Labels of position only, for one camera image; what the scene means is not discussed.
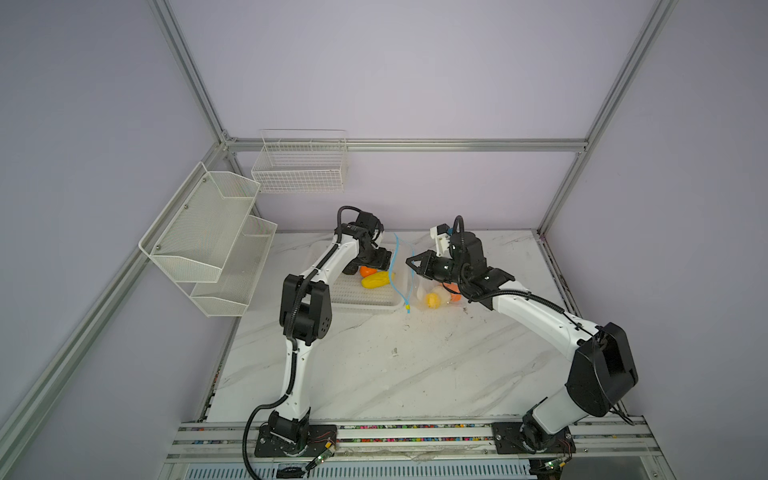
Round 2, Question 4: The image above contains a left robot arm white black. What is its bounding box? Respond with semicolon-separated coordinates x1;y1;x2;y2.
268;206;392;446

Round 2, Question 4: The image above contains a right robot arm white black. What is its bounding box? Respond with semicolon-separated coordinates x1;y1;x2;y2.
405;216;639;451

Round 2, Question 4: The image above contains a white mesh shelf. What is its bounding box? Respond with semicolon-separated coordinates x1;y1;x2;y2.
138;163;260;283
191;215;277;317

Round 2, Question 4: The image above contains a white plastic perforated basket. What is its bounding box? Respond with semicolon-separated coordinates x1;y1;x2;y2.
330;252;413;314

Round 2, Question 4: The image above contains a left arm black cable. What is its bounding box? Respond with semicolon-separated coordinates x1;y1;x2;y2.
242;205;364;480

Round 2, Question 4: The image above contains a clear zip top bag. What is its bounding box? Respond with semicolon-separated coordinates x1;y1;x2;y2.
385;232;465;312

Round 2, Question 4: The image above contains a cream white garlic bulb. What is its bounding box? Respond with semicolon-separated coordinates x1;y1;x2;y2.
435;287;453;305

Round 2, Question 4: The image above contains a small orange tangerine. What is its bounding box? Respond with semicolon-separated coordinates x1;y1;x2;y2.
359;266;378;278

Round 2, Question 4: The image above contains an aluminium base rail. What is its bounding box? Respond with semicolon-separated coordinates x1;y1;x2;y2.
159;415;675;479

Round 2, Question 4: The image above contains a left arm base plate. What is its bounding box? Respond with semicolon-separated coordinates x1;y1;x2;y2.
252;424;338;458

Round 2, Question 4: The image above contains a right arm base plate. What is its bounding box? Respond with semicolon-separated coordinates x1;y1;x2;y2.
491;422;575;454

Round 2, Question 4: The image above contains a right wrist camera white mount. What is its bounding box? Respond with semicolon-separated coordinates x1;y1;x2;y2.
429;224;453;258

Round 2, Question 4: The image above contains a lower white mesh shelf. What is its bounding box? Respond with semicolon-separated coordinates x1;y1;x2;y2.
191;215;277;317

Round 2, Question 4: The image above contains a white wire wall basket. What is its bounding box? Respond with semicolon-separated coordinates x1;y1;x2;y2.
251;129;348;194

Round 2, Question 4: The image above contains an upper white mesh shelf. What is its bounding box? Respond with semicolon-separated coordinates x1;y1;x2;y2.
138;163;260;283

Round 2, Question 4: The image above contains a yellow lemon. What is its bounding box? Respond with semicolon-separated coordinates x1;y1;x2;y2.
424;293;443;309

